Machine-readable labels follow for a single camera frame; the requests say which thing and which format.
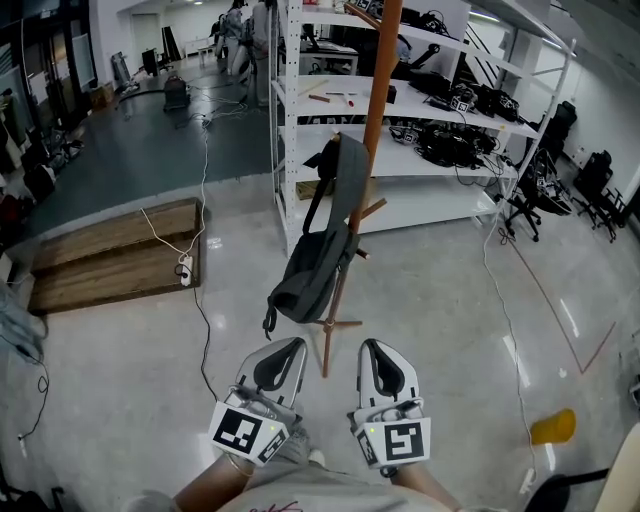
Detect beige chair edge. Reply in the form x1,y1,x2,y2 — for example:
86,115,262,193
594,424,640,512

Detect person's grey shirt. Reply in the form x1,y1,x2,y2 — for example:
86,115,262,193
119,459,506,512

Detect black round stool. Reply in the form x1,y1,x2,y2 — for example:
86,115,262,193
537,467,611,512

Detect white floor cable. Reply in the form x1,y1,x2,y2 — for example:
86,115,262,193
480,199,539,471

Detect pile of black cables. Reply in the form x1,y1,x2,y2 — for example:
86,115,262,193
389,121,501,170

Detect long white power cable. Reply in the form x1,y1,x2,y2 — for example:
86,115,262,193
187,112,214,259

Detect white metal shelving unit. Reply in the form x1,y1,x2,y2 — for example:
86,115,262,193
269,0,576,259

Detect person's left forearm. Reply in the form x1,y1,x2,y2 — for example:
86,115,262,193
172,452,256,512

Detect grey cloth pile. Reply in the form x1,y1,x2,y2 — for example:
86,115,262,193
0,279,49,362

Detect person's grey trousers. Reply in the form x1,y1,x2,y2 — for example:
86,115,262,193
284,414,312,465

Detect black office chair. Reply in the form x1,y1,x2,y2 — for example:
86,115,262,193
504,149,576,244
574,149,630,245
539,99,580,161

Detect white T-shaped tool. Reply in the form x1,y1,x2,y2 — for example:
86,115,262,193
324,90,359,109

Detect yellow plastic bin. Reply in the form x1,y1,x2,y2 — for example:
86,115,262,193
530,408,577,446

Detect orange wooden coat stand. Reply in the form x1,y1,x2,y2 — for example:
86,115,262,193
312,0,404,379

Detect person's right forearm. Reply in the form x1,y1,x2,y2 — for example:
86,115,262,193
389,467,466,512

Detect black power cable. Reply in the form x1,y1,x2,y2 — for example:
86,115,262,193
173,263,221,402

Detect brown wooden step platform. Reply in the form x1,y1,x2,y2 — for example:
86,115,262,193
27,197,206,316

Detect pile of black devices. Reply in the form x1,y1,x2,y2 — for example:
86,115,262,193
409,72,526,125

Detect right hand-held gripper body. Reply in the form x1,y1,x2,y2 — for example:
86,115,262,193
347,398,432,476

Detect short white cable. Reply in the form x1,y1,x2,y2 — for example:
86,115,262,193
139,207,194,259

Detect thin gold bracelet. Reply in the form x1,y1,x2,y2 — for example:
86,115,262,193
224,453,255,477

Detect black floor machine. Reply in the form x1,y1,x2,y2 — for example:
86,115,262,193
163,74,192,112

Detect dark grey backpack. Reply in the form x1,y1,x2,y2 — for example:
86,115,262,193
262,133,371,341

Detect white desk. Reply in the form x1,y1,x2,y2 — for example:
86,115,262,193
299,39,361,77

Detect thin black cable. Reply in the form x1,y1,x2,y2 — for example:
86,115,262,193
0,334,51,451

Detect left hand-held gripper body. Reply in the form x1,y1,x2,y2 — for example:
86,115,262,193
207,384,305,469

